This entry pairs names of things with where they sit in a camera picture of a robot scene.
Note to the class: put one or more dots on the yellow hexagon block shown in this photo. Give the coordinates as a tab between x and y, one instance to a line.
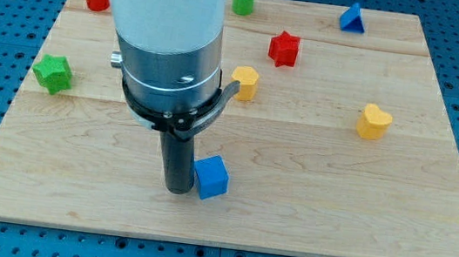
248	78

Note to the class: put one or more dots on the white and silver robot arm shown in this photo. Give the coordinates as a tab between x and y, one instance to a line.
171	51

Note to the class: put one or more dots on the yellow heart block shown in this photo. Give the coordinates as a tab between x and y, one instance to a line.
373	123

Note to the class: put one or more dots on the blue cube block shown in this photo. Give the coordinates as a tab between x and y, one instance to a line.
212	177

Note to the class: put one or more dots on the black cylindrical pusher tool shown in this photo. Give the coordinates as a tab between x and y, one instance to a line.
178	158

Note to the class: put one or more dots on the red star block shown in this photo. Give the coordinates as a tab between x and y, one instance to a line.
283	49

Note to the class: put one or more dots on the light wooden board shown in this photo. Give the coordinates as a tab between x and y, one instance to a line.
302	181

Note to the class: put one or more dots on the blue triangle block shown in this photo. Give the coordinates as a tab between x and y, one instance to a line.
351	19

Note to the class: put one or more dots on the green star block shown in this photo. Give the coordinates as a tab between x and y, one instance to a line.
53	73

